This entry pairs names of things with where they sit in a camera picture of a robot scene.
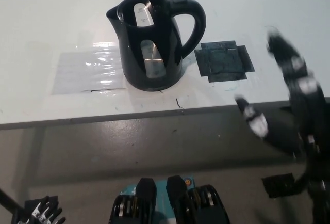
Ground black electric kettle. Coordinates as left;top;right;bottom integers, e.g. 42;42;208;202
105;0;207;92

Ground black table leg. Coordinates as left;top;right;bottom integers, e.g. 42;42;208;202
0;187;24;218

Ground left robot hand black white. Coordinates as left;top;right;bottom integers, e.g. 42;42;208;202
23;195;67;224

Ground clear plastic tape sheet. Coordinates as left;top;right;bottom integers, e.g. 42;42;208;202
52;42;127;96

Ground black tape patch square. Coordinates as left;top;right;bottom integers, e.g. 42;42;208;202
194;40;256;83

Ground robot torso black teal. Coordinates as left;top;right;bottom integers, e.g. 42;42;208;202
108;175;230;224

